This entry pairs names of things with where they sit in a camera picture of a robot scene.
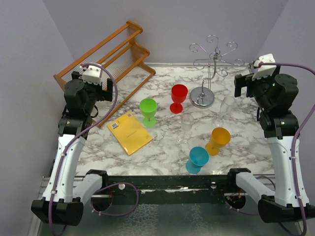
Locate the yellow book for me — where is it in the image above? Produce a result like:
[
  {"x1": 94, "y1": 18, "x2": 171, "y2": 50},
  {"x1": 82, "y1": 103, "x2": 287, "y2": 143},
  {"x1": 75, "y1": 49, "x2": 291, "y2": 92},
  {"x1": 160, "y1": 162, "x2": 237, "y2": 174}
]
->
[{"x1": 107, "y1": 112, "x2": 153, "y2": 155}]

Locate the orange plastic wine glass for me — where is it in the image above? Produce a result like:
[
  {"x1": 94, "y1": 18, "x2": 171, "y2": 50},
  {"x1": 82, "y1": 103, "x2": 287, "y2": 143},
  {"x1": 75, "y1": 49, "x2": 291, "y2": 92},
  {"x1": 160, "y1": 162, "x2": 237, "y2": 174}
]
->
[{"x1": 205, "y1": 127, "x2": 231, "y2": 156}]

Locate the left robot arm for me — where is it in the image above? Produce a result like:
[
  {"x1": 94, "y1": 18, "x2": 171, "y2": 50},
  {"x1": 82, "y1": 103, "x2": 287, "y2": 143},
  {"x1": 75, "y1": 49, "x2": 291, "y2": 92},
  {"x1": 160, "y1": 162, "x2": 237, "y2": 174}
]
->
[{"x1": 31, "y1": 79, "x2": 117, "y2": 226}]

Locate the clear champagne flute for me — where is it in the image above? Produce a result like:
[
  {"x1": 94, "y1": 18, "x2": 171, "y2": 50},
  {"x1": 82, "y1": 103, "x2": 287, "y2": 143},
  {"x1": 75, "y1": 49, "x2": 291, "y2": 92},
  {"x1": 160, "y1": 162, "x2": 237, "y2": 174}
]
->
[
  {"x1": 212, "y1": 96, "x2": 235, "y2": 128},
  {"x1": 177, "y1": 114, "x2": 194, "y2": 145}
]

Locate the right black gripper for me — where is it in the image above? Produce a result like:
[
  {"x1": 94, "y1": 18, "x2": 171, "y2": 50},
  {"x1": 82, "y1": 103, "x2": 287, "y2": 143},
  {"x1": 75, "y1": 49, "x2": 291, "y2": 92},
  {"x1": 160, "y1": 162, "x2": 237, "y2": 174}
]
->
[{"x1": 235, "y1": 71, "x2": 279, "y2": 111}]

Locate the wooden shelf rack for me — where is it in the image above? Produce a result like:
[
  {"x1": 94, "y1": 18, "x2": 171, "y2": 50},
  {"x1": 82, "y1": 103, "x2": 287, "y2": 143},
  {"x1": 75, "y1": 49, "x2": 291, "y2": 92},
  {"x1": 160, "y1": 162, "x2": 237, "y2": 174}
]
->
[{"x1": 53, "y1": 21, "x2": 157, "y2": 129}]

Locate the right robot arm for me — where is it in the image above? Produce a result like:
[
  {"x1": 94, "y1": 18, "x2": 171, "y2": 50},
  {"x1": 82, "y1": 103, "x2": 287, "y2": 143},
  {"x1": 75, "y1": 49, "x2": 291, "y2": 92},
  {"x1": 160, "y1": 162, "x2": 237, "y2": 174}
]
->
[{"x1": 226, "y1": 74, "x2": 315, "y2": 223}]

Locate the green plastic wine glass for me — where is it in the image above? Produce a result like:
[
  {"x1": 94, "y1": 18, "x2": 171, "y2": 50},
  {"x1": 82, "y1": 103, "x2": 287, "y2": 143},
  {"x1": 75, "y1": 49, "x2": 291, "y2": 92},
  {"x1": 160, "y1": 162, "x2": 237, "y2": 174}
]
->
[{"x1": 139, "y1": 98, "x2": 157, "y2": 127}]

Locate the red plastic wine glass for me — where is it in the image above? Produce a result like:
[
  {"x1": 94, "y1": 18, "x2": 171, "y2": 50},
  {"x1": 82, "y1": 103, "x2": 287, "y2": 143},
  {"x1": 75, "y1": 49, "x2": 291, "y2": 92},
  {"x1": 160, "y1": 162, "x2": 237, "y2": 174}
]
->
[{"x1": 170, "y1": 84, "x2": 188, "y2": 114}]

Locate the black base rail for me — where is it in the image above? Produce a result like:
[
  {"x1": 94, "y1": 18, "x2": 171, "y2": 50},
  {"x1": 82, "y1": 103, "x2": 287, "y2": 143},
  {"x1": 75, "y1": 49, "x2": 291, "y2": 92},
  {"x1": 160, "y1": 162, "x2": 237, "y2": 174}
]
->
[{"x1": 87, "y1": 170, "x2": 245, "y2": 205}]

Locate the chrome wine glass rack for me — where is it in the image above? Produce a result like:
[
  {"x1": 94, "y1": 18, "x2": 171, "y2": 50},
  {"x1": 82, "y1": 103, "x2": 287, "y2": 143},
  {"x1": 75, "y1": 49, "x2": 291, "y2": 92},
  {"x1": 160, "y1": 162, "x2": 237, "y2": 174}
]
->
[{"x1": 189, "y1": 34, "x2": 238, "y2": 109}]

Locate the blue plastic wine glass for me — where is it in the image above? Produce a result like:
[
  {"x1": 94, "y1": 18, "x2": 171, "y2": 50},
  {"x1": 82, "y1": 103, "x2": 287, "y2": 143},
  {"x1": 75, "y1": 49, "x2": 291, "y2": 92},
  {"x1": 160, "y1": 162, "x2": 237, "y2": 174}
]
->
[{"x1": 186, "y1": 147, "x2": 209, "y2": 174}]

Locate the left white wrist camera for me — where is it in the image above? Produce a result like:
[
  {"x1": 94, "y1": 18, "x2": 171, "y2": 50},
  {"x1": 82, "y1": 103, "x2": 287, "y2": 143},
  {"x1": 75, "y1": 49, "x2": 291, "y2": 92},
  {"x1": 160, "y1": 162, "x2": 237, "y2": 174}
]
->
[{"x1": 80, "y1": 63, "x2": 102, "y2": 86}]

